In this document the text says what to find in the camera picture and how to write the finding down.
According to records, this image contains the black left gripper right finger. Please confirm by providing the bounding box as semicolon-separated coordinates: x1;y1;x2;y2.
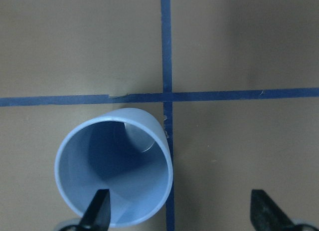
250;190;299;231

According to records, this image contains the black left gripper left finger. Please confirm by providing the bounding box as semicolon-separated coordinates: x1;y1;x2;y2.
77;189;111;231

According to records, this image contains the light blue plastic cup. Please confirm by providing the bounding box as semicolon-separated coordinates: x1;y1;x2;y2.
54;108;173;228

